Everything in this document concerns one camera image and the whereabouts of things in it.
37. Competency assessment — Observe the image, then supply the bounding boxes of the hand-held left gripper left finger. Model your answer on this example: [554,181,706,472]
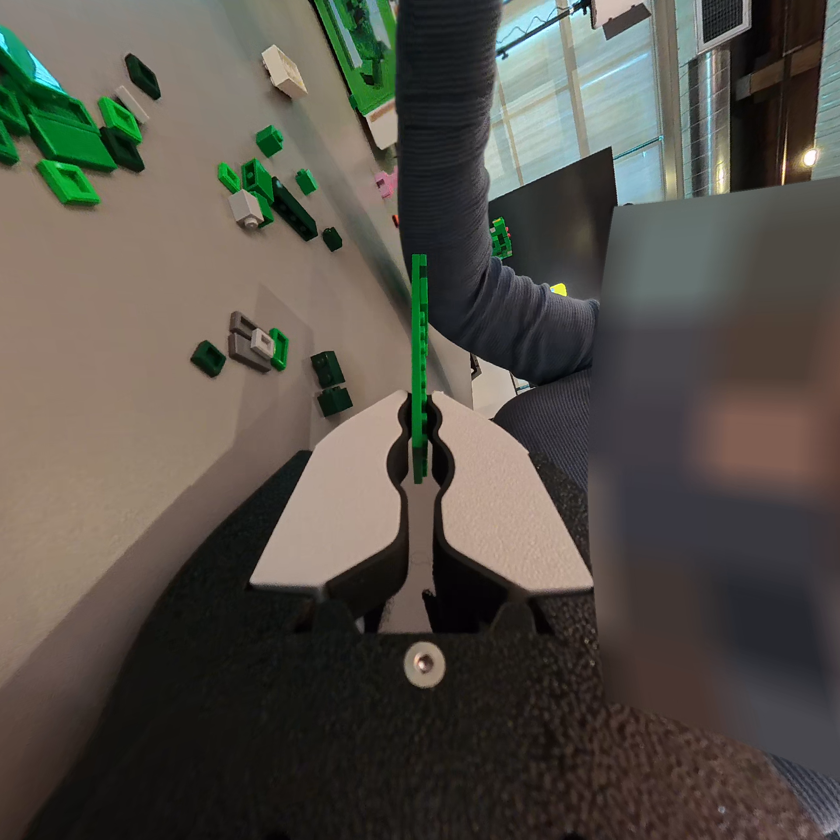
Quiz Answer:
[249,389,414,613]

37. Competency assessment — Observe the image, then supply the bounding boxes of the grey flat brick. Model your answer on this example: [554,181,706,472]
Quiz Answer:
[228,331,273,374]

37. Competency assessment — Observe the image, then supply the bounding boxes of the person's right forearm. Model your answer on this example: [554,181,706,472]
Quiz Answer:
[395,0,601,388]

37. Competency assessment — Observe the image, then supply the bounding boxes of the black panel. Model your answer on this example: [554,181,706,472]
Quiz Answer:
[489,147,618,309]

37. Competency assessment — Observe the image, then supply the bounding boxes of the large white brick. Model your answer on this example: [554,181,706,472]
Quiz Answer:
[261,45,308,99]

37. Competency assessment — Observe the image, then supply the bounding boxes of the long dark green brick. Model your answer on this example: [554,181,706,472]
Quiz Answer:
[271,176,320,242]

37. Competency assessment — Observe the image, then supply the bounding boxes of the black ceiling light rail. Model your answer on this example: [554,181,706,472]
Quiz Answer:
[495,0,592,60]

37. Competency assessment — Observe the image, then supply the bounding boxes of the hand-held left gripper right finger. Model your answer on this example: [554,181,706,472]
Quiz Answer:
[430,392,595,613]

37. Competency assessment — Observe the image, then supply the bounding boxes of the scattered green toy bricks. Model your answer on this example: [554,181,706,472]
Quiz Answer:
[0,25,355,419]

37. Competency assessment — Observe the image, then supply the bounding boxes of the green toy set box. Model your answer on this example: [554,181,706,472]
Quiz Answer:
[314,0,401,152]

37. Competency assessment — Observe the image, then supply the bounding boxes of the large grid window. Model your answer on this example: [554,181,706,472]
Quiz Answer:
[489,0,683,204]

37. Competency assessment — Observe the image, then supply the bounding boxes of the person's dark ribbed clothing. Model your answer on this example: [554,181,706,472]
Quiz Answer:
[492,377,595,500]

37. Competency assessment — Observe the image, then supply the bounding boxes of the studio light panel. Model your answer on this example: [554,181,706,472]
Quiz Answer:
[591,0,654,40]

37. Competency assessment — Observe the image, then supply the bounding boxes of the grey desk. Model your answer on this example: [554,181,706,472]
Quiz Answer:
[0,0,475,690]

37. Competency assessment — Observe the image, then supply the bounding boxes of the white air vent grille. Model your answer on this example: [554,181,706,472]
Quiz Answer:
[694,0,752,53]

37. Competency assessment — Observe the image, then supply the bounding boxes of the silver ventilation duct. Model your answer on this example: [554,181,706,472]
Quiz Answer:
[684,47,732,198]

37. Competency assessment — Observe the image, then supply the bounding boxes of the long green studded plate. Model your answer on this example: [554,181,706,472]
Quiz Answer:
[410,255,434,485]

